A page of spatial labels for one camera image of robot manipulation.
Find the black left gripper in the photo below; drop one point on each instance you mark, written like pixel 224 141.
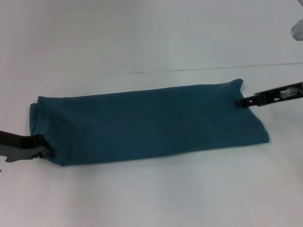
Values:
pixel 19 147

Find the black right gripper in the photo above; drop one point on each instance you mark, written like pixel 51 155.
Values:
pixel 272 95

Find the teal blue shirt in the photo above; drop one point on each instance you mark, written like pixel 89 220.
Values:
pixel 142 125

